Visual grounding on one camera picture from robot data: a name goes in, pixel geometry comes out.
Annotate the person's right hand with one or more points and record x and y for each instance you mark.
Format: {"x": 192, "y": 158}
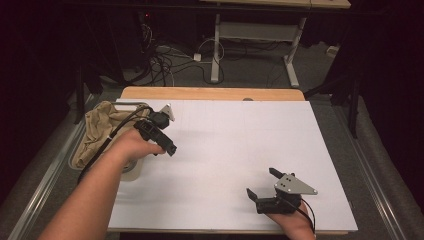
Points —
{"x": 293, "y": 223}

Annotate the wooden table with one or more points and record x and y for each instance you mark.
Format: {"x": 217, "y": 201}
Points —
{"x": 200, "y": 93}

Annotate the white power adapter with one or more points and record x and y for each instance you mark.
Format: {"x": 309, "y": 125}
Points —
{"x": 197, "y": 57}

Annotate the silver floor rail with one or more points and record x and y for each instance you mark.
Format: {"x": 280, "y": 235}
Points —
{"x": 370, "y": 173}
{"x": 50, "y": 173}

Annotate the person's left hand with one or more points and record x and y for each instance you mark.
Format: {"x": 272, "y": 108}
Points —
{"x": 133, "y": 146}

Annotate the desk with white legs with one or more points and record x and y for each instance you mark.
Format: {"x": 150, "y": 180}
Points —
{"x": 256, "y": 31}

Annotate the khaki pants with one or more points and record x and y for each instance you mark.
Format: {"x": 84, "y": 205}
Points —
{"x": 96, "y": 130}

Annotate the white board table cover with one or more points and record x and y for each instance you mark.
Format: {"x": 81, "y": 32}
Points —
{"x": 233, "y": 150}

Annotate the grey table grommet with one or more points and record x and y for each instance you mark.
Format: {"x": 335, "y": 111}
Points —
{"x": 247, "y": 99}

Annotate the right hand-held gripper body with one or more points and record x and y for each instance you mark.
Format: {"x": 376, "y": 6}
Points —
{"x": 286, "y": 196}

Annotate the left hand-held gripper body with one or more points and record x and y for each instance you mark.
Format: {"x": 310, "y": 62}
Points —
{"x": 156, "y": 125}

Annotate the dark device with red light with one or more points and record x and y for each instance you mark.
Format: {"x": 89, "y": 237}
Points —
{"x": 146, "y": 15}

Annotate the black stand leg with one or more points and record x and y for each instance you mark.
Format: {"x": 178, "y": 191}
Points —
{"x": 80, "y": 90}
{"x": 354, "y": 106}

